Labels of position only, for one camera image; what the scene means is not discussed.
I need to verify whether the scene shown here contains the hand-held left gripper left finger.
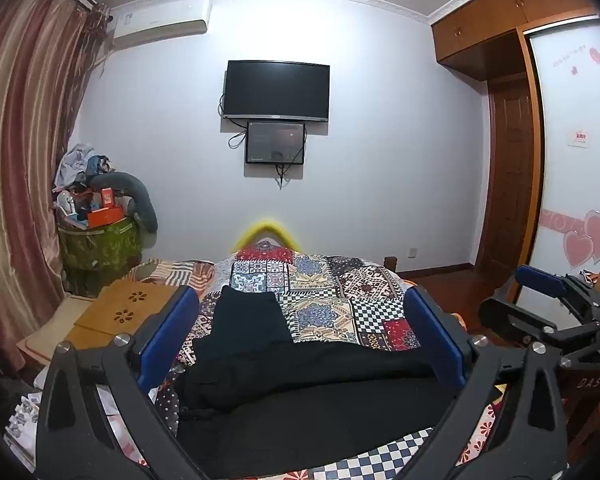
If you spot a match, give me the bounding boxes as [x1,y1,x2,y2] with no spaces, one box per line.
[35,284,203,480]

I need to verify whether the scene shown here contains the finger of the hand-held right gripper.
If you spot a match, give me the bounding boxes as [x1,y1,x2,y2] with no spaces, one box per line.
[514,266,600,321]
[479,294,600,348]

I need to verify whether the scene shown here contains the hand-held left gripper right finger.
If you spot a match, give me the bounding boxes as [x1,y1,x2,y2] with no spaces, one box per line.
[404,285,570,480]

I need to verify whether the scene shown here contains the black pants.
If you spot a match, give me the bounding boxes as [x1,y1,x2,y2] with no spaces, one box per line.
[172,287,463,478]

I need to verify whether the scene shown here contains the striped pink cloth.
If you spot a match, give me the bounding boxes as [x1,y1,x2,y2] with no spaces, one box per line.
[125,259,216,292]

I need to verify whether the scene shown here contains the bamboo lap desk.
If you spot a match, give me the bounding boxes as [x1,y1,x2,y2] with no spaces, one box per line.
[62,280,181,351]

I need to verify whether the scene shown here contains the pink heart decal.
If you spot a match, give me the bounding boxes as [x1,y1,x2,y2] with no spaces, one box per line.
[540,207,600,271]

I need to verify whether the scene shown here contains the brown wooden door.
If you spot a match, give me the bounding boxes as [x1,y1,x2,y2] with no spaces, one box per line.
[475,77,537,276]

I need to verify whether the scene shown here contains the patchwork bedspread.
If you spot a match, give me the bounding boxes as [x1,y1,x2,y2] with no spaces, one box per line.
[5,240,511,480]

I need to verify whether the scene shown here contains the orange box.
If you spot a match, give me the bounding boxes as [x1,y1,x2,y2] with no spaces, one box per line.
[87,207,126,228]

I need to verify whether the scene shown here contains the yellow curved bed end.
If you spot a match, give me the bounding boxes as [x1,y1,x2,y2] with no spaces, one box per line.
[231,219,303,253]

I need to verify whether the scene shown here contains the pile of clothes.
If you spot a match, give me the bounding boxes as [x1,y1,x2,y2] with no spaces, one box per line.
[55,144,116,192]

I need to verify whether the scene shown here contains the small black monitor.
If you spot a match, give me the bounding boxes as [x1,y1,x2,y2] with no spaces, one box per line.
[245,121,307,166]

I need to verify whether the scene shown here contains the striped brown curtain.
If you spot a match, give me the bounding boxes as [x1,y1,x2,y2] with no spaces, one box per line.
[0,0,112,376]

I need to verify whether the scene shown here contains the wooden overhead cabinet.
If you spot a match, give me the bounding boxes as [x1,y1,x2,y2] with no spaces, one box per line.
[430,0,600,81]

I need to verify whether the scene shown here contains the white air conditioner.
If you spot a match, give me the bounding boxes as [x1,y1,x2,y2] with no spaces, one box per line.
[111,0,213,51]

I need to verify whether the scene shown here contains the black wall television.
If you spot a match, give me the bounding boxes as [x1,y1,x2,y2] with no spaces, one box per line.
[221,60,331,123]

